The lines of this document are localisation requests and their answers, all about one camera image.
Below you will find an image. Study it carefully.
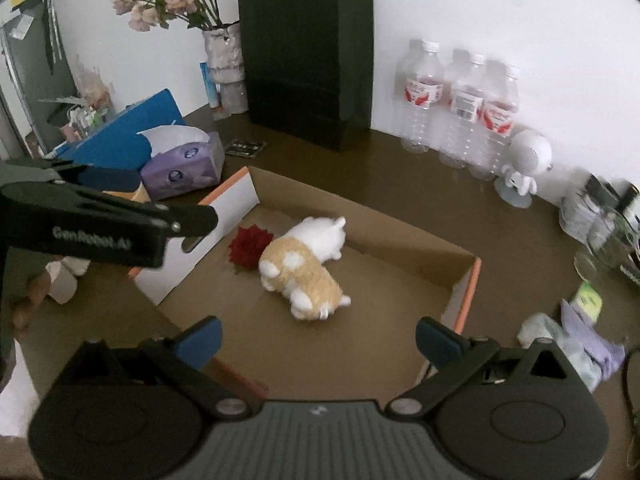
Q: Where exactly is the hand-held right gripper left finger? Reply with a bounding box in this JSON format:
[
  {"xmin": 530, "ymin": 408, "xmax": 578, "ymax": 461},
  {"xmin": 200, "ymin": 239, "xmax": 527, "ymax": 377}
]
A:
[{"xmin": 80, "ymin": 316, "xmax": 264, "ymax": 419}]

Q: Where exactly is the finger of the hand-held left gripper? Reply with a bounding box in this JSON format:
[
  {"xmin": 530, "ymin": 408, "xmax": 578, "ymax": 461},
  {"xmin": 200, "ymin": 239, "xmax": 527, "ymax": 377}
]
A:
[
  {"xmin": 59, "ymin": 184, "xmax": 220, "ymax": 239},
  {"xmin": 0, "ymin": 159, "xmax": 144, "ymax": 201}
]

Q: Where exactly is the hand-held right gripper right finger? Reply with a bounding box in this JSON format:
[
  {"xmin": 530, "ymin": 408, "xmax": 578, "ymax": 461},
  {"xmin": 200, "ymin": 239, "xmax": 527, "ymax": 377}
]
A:
[{"xmin": 387, "ymin": 317, "xmax": 577, "ymax": 419}]

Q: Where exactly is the cardboard box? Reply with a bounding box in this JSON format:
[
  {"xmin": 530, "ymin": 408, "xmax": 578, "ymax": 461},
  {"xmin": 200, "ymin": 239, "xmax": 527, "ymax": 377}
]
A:
[{"xmin": 129, "ymin": 166, "xmax": 482, "ymax": 402}]

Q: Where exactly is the brown wooden desktop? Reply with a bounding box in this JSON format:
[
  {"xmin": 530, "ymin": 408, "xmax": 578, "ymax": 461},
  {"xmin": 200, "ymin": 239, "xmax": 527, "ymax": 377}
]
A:
[{"xmin": 0, "ymin": 105, "xmax": 640, "ymax": 480}]

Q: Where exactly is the person's left hand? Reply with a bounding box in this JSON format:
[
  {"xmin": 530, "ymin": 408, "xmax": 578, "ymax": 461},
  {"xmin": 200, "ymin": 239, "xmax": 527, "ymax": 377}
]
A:
[{"xmin": 10, "ymin": 271, "xmax": 54, "ymax": 342}]

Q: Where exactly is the blue folder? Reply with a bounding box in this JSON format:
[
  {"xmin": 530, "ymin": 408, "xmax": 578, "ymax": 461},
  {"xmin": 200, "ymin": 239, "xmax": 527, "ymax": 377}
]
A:
[{"xmin": 50, "ymin": 89, "xmax": 187, "ymax": 174}]

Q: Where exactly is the white tissue roll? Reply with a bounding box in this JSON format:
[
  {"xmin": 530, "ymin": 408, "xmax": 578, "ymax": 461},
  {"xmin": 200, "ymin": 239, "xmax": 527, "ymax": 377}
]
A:
[{"xmin": 47, "ymin": 257, "xmax": 92, "ymax": 306}]

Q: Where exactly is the purple tissue pack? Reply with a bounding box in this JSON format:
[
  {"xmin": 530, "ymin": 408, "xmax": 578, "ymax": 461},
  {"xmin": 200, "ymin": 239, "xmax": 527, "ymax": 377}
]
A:
[{"xmin": 137, "ymin": 125, "xmax": 226, "ymax": 200}]

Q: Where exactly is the desk organizer with pens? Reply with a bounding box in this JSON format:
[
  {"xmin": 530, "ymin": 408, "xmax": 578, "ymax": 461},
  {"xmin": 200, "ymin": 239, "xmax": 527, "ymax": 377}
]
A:
[{"xmin": 46, "ymin": 94, "xmax": 114, "ymax": 144}]

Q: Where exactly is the red artificial rose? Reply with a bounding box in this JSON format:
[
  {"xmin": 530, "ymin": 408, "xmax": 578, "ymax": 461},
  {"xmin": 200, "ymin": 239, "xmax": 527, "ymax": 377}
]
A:
[{"xmin": 228, "ymin": 225, "xmax": 275, "ymax": 276}]

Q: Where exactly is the black small card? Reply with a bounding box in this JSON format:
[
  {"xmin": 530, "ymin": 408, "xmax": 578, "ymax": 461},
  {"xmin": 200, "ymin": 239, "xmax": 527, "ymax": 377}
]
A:
[{"xmin": 224, "ymin": 138, "xmax": 268, "ymax": 157}]

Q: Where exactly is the crumpled pale wipe packet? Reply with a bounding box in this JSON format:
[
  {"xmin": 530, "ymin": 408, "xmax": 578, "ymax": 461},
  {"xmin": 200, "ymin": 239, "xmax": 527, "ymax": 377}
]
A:
[{"xmin": 517, "ymin": 312, "xmax": 601, "ymax": 392}]

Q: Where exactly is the tan plush toy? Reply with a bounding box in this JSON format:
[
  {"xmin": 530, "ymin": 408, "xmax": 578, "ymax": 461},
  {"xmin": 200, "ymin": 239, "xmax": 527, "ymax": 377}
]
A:
[{"xmin": 258, "ymin": 237, "xmax": 352, "ymax": 322}]

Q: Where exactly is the white plush toy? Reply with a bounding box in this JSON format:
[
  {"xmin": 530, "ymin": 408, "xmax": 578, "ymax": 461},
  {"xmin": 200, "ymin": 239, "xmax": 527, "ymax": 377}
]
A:
[{"xmin": 284, "ymin": 216, "xmax": 347, "ymax": 264}]

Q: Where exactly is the dark grey board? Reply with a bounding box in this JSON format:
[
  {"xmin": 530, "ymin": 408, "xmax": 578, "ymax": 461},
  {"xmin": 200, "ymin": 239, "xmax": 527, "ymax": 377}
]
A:
[{"xmin": 0, "ymin": 0, "xmax": 81, "ymax": 152}]

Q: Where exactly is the blue white tube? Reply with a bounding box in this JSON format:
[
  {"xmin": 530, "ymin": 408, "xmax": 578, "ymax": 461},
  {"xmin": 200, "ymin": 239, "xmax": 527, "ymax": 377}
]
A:
[{"xmin": 200, "ymin": 61, "xmax": 223, "ymax": 109}]

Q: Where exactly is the crumpled purple cloth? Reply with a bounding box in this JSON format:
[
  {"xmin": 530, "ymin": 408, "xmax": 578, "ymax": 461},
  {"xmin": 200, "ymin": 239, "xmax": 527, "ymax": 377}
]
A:
[{"xmin": 560, "ymin": 300, "xmax": 629, "ymax": 392}]

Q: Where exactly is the green small packet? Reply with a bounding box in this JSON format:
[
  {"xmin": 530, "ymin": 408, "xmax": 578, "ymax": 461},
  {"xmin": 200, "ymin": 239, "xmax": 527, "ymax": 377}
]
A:
[{"xmin": 570, "ymin": 282, "xmax": 604, "ymax": 319}]

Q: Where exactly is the grey flower vase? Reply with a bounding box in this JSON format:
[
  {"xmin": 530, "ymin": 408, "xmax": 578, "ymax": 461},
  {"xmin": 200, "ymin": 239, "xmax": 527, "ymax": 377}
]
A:
[{"xmin": 201, "ymin": 22, "xmax": 249, "ymax": 116}]

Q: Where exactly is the white cloth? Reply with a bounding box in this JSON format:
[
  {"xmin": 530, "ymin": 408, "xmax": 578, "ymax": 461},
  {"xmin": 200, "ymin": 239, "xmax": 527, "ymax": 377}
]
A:
[{"xmin": 0, "ymin": 355, "xmax": 42, "ymax": 437}]

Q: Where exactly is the clear glass cup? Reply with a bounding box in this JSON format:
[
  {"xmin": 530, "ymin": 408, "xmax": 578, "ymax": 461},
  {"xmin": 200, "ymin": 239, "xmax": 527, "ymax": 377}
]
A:
[{"xmin": 574, "ymin": 207, "xmax": 638, "ymax": 281}]

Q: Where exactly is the clear glass jar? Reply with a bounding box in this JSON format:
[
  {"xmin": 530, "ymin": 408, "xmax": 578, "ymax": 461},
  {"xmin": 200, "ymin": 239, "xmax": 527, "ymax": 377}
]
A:
[{"xmin": 558, "ymin": 170, "xmax": 626, "ymax": 241}]

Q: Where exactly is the black paper bag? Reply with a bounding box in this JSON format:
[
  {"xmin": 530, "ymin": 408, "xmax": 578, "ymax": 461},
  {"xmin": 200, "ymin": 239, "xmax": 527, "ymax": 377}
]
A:
[{"xmin": 237, "ymin": 0, "xmax": 375, "ymax": 152}]

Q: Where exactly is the white robot figurine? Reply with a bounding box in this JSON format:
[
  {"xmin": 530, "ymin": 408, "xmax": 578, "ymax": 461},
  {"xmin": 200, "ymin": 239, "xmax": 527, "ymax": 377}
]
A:
[{"xmin": 494, "ymin": 129, "xmax": 554, "ymax": 209}]

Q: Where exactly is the clear plastic water bottle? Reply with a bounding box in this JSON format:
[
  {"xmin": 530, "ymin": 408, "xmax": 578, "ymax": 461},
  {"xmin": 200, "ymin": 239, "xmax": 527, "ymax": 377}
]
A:
[
  {"xmin": 440, "ymin": 50, "xmax": 487, "ymax": 169},
  {"xmin": 470, "ymin": 64, "xmax": 521, "ymax": 181},
  {"xmin": 400, "ymin": 39, "xmax": 445, "ymax": 154}
]

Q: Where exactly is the black cable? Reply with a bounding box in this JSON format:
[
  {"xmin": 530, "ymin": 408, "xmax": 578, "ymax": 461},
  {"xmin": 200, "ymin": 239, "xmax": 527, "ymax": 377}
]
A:
[{"xmin": 620, "ymin": 355, "xmax": 640, "ymax": 442}]

